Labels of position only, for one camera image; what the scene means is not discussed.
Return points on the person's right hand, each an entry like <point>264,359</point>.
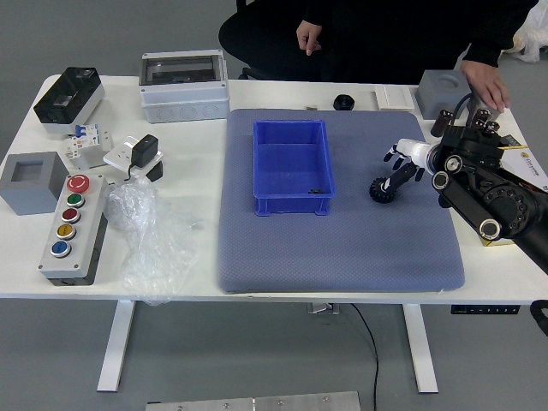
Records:
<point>309,36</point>

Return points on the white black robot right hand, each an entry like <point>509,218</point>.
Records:
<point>417,152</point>

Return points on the person's left hand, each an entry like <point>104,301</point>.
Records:
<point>486,83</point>

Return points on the big black gear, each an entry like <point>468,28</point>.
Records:
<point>379,197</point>

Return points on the small black gear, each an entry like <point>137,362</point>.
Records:
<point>317,191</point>

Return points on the grey-blue padded mat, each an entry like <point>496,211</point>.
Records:
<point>342,248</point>

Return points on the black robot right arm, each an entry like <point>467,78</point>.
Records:
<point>501,201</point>

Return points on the grey box with round hole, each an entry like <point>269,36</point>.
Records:
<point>441,100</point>

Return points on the small black flat box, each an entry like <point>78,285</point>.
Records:
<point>511,140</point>

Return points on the yellow white cardboard box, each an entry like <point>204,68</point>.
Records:
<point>531,164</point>

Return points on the blue plastic box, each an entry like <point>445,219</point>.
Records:
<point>291,167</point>

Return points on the grey five-button control box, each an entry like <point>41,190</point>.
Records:
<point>85,222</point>

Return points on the brown cylindrical capacitor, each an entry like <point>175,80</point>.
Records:
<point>475,124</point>
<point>483,114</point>
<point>440,124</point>

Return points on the black cylindrical capacitor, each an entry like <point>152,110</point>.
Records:
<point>493,126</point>

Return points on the white crumpled plastic bag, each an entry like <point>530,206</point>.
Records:
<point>533,38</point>

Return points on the person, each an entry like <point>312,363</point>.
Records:
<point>406,38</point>

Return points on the black table control panel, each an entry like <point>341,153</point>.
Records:
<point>484,309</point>

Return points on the white table leg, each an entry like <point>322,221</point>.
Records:
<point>421,351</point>
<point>115,347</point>

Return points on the black power adapter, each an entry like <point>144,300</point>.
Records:
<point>143,150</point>

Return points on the small black block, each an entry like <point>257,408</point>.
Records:
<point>155,172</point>

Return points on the white blue circuit breaker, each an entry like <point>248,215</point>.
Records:
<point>85,139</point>

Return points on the clear plastic bag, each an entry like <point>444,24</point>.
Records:
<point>141,222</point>

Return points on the grey block with square recess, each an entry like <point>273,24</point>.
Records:
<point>25,201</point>

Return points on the grey red-button switch box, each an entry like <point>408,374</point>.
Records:
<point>476,103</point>

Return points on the white wall switch panel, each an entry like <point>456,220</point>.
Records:
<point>394,97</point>

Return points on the grey enclosure with clear lid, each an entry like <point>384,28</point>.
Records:
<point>184,103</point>

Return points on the metal bracket under table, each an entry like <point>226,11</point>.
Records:
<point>323,308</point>

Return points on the white wall socket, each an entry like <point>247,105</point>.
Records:
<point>117,156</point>

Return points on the black and white switch box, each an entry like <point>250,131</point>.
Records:
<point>68,96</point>

